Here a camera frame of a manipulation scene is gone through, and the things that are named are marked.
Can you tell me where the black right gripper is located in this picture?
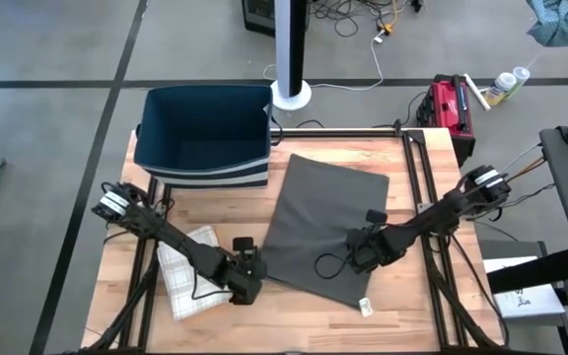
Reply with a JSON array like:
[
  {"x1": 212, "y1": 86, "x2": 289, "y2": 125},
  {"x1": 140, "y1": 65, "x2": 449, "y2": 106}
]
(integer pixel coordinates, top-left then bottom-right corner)
[{"x1": 346, "y1": 210, "x2": 391, "y2": 276}]

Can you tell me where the white tube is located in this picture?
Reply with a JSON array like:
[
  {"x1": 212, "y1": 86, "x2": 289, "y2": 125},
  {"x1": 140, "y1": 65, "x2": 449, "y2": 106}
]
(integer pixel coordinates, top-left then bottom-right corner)
[{"x1": 462, "y1": 72, "x2": 491, "y2": 112}]

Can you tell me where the grey towel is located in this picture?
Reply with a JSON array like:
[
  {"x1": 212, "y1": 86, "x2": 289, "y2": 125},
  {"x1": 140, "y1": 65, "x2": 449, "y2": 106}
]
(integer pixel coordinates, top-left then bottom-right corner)
[{"x1": 259, "y1": 153, "x2": 391, "y2": 318}]

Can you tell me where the black equipment box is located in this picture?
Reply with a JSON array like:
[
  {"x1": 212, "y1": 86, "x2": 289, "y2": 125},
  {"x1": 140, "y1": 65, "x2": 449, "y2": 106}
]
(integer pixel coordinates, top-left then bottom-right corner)
[{"x1": 242, "y1": 0, "x2": 278, "y2": 37}]

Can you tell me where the white black tower fan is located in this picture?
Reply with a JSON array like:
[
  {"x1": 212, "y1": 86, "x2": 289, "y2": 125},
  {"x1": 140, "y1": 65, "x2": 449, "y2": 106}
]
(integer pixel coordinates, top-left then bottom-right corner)
[{"x1": 269, "y1": 0, "x2": 313, "y2": 112}]

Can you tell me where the white printed sheet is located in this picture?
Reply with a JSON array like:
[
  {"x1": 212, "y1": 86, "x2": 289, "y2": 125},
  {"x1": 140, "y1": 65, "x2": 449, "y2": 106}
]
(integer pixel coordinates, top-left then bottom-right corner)
[{"x1": 481, "y1": 255, "x2": 567, "y2": 320}]

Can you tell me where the navy white striped fabric bin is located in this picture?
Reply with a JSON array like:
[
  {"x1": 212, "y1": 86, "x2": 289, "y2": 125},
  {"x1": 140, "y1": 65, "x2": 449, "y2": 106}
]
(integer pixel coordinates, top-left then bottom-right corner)
[{"x1": 133, "y1": 84, "x2": 274, "y2": 190}]

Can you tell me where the wipes canister yellow label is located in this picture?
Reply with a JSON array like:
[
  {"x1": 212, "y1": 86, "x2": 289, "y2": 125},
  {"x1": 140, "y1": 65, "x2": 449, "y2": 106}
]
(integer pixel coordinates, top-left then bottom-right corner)
[{"x1": 483, "y1": 72, "x2": 518, "y2": 107}]

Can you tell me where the red black tool bag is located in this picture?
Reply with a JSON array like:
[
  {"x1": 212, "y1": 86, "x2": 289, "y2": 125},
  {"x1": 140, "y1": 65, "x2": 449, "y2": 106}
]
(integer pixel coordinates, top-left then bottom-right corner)
[{"x1": 415, "y1": 73, "x2": 477, "y2": 167}]

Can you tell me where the black floor cable tangle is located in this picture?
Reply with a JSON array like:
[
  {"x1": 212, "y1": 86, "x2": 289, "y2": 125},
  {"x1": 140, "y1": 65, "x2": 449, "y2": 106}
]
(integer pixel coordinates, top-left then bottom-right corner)
[{"x1": 308, "y1": 0, "x2": 426, "y2": 38}]

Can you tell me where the wipes canister green label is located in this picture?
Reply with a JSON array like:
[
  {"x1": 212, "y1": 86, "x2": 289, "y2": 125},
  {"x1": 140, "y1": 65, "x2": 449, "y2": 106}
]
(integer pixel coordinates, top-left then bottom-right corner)
[{"x1": 503, "y1": 66, "x2": 532, "y2": 103}]

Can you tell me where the black wire bundle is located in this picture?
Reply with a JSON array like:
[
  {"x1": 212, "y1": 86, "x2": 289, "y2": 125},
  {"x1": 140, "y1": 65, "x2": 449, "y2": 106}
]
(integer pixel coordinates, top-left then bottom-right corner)
[{"x1": 490, "y1": 142, "x2": 557, "y2": 224}]

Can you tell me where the white towel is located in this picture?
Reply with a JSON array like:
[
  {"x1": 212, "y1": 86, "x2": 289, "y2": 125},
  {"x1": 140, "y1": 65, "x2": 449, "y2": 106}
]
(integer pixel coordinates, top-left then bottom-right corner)
[{"x1": 157, "y1": 225, "x2": 236, "y2": 321}]

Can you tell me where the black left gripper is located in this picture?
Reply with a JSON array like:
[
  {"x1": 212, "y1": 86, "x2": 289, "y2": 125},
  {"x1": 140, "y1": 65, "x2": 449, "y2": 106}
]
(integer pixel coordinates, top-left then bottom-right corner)
[{"x1": 224, "y1": 237, "x2": 268, "y2": 307}]

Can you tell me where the teal patterned cloth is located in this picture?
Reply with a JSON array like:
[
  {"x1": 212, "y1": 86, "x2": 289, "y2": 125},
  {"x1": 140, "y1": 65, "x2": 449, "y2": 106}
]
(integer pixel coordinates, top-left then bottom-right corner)
[{"x1": 526, "y1": 0, "x2": 568, "y2": 48}]

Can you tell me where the white floor cable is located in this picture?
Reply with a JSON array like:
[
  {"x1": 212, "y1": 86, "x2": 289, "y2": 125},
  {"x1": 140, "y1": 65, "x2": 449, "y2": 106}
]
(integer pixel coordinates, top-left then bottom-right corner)
[{"x1": 262, "y1": 29, "x2": 386, "y2": 93}]

